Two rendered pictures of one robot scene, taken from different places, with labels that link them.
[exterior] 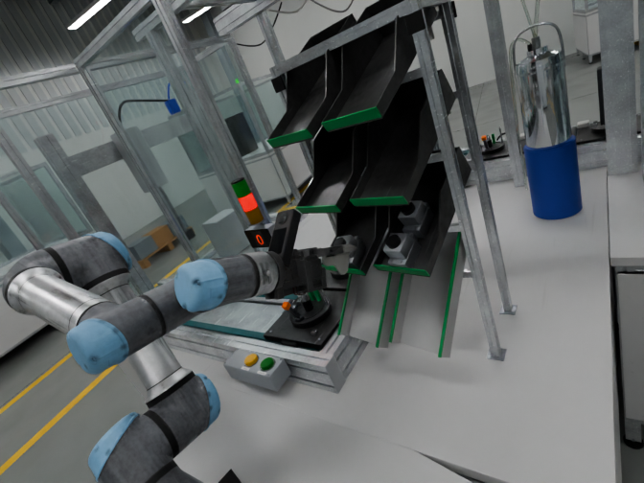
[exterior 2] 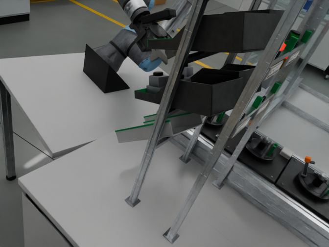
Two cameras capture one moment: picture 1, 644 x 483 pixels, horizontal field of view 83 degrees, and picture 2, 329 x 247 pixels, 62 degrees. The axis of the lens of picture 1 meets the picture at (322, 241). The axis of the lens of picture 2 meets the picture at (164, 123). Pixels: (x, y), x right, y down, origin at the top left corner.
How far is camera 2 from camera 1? 101 cm
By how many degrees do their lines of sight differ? 64
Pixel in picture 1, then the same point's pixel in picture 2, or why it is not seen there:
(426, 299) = not seen: hidden behind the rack
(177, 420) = (135, 48)
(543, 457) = (58, 175)
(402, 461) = (96, 133)
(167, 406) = not seen: hidden behind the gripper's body
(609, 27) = not seen: outside the picture
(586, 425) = (58, 203)
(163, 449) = (125, 47)
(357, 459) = (108, 121)
